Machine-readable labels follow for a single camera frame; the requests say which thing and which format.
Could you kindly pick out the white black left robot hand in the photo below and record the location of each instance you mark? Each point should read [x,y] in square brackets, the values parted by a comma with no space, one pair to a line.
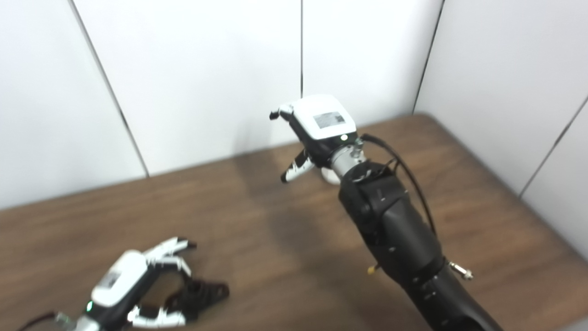
[119,280]

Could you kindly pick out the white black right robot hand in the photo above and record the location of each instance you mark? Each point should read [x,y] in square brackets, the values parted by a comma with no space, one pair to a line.
[321,119]

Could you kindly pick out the round white piece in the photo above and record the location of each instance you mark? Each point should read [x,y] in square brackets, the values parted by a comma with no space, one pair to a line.
[330,177]

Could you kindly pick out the black flanged holder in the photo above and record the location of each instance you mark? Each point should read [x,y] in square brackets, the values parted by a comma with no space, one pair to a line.
[206,292]

